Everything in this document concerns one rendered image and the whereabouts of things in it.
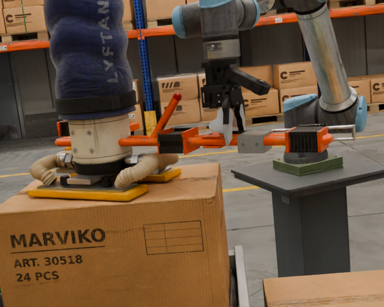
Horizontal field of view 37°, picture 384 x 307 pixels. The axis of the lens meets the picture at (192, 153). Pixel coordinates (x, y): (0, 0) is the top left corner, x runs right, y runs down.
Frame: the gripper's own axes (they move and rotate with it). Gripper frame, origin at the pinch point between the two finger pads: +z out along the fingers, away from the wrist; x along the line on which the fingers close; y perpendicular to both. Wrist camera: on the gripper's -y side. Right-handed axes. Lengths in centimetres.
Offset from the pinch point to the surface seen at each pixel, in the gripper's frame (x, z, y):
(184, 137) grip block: 4.8, -1.4, 12.4
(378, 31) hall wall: -920, -21, 121
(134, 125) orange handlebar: -21.8, -1.1, 45.0
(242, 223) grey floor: -240, 106, 106
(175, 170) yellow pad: -10.5, 11.1, 24.9
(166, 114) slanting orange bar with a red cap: 1.9, -7.0, 18.6
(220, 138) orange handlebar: 3.3, -0.7, 3.1
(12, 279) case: 28, 32, 56
